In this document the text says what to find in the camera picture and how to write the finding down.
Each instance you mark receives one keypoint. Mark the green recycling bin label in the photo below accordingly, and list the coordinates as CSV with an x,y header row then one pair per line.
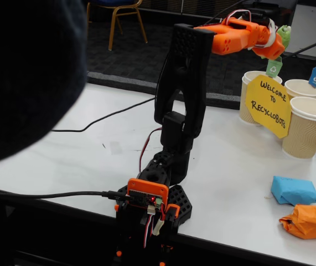
x,y
273,69

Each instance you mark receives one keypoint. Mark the orange controller board holder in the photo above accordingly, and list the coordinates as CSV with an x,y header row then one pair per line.
x,y
146,188

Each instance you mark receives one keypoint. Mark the green paper bundle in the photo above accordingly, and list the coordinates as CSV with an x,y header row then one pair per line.
x,y
284,36

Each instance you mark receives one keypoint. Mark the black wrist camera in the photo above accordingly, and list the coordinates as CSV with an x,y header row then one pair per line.
x,y
264,22

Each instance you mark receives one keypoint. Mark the orange gripper body white tape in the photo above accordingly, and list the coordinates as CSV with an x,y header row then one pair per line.
x,y
277,50

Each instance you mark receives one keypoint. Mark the white panel with black frame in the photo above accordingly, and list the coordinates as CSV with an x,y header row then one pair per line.
x,y
307,16

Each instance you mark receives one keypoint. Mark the yellow handwritten welcome sign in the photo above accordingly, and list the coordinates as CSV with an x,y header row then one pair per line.
x,y
268,105

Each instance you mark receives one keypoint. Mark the black orange table clamp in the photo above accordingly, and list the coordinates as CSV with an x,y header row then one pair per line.
x,y
171,213
121,221

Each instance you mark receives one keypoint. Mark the orange and black robot arm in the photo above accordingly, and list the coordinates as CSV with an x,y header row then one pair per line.
x,y
185,83

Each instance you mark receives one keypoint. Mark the orange paper bundle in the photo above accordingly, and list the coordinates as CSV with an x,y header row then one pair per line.
x,y
307,221

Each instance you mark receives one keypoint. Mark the clear tape patch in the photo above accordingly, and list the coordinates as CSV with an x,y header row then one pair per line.
x,y
115,147

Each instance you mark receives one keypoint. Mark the gold frame blue seat chair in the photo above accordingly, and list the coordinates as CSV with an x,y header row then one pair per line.
x,y
113,2

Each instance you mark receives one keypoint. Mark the beige ripple paper cup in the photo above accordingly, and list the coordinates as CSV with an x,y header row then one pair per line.
x,y
244,110
304,138

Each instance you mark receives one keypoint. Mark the dark grey foam strip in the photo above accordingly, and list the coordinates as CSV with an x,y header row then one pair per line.
x,y
119,83
221,99

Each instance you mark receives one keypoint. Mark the dark person's head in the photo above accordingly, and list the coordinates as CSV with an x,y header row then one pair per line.
x,y
22,69

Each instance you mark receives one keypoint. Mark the brown ripple paper cup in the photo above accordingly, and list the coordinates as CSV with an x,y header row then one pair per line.
x,y
299,87

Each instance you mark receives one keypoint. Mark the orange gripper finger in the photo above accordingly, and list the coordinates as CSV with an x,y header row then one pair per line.
x,y
274,51

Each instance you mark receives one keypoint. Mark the blue paper bundle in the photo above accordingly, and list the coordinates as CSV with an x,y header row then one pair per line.
x,y
293,191

